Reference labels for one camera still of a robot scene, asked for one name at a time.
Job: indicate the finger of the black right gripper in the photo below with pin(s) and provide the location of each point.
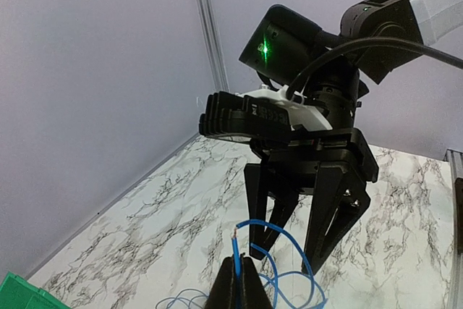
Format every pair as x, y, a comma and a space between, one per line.
339, 200
270, 197

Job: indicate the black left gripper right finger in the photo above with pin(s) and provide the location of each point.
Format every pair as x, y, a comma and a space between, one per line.
251, 292

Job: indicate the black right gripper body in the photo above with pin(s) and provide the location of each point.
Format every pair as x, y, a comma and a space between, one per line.
298, 163

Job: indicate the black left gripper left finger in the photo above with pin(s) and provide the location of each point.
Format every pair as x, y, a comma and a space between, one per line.
224, 291

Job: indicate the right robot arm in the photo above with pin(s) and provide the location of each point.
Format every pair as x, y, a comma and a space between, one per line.
376, 37

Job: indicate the green bin right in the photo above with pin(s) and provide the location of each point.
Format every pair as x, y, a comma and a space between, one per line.
17, 293

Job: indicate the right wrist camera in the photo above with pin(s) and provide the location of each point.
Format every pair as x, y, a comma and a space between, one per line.
263, 114

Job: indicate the aluminium front rail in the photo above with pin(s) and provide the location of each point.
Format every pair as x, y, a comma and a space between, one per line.
454, 158

